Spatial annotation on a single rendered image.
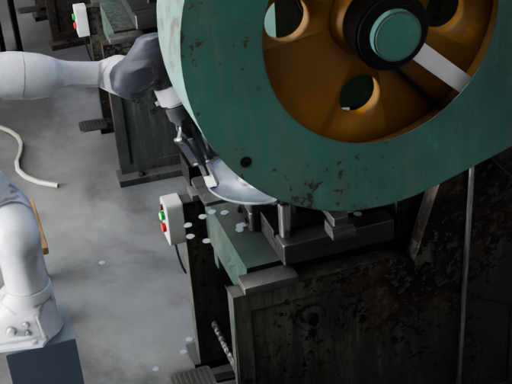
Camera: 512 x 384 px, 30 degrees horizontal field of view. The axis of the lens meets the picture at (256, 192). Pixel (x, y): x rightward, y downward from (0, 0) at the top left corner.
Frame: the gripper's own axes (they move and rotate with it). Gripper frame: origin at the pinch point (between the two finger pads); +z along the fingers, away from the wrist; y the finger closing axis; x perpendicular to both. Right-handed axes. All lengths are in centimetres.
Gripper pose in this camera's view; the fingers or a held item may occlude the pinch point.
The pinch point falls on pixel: (209, 174)
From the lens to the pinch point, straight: 244.4
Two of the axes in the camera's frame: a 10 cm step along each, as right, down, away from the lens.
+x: 8.4, -1.3, -5.2
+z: 3.5, 8.6, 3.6
